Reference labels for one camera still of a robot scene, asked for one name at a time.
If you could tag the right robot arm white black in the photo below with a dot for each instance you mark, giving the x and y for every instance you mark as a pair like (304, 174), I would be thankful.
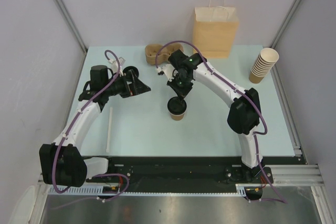
(244, 105)

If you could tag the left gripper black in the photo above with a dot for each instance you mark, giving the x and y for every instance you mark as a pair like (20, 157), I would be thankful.
(135, 88)

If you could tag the brown paper bag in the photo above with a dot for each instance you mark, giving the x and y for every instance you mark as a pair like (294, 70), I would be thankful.
(214, 30)

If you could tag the brown paper coffee cup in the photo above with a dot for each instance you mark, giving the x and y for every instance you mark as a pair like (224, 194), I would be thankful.
(177, 117)

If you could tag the white wrapped straw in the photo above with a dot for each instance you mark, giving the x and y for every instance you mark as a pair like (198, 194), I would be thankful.
(109, 130)

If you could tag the black coffee cup lid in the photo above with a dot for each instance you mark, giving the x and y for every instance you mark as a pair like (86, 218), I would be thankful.
(176, 106)

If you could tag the stack of paper cups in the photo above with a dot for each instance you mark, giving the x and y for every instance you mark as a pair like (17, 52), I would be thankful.
(264, 62)

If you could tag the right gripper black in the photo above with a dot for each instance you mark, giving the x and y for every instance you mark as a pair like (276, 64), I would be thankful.
(181, 93)

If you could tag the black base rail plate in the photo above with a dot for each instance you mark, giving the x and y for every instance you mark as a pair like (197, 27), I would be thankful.
(183, 174)

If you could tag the brown pulp cup carrier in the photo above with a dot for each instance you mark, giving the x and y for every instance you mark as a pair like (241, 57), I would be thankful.
(151, 51)

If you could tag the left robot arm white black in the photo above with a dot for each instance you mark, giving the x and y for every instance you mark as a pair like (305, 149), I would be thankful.
(61, 161)

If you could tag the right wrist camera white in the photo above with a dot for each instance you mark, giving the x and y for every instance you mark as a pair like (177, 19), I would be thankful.
(167, 70)

